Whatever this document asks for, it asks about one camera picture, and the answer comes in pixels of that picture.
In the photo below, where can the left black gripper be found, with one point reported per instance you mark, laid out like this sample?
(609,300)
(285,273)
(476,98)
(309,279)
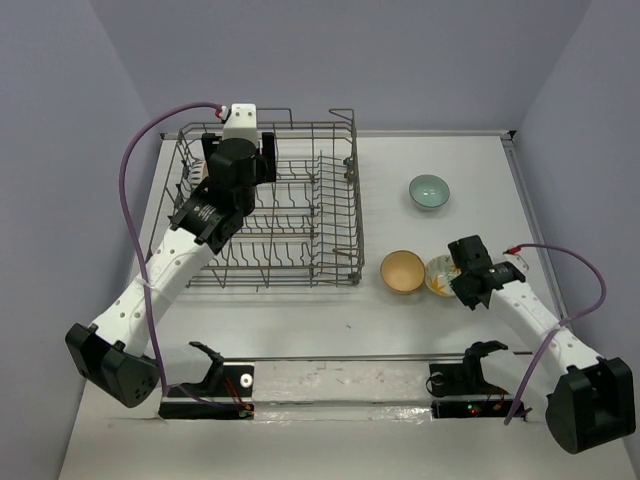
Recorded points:
(266,170)

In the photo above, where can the leaf patterned white bowl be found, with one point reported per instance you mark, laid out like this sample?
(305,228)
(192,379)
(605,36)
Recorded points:
(440,271)

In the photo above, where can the white pink rimmed bowl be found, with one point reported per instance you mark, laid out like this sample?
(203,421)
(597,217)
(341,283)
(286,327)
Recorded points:
(190,176)

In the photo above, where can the tan orange bowl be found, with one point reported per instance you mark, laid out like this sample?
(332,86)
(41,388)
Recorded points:
(403,271)

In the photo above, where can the yellow blue sun bowl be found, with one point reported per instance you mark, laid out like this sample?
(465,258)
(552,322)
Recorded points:
(202,173)

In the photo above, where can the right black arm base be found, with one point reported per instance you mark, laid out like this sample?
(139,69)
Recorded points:
(460,390)

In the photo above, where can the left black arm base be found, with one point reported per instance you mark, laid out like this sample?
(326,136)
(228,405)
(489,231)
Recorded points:
(205,386)

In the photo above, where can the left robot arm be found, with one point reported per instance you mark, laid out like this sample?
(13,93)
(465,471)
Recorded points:
(110,351)

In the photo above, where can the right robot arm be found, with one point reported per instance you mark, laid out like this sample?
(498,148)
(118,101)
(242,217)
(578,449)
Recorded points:
(585,399)

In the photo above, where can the teal ceramic bowl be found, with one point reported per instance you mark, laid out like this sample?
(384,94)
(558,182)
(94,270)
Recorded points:
(429,192)

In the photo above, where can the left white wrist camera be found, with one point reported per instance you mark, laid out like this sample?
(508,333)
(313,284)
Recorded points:
(239,122)

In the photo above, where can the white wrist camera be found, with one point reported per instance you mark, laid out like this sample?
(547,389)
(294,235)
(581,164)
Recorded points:
(239,122)
(513,255)

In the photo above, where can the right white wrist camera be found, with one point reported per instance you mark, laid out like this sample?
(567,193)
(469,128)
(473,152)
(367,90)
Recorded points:
(513,255)

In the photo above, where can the grey wire dish rack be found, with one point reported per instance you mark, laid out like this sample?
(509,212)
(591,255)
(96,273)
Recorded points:
(306,229)

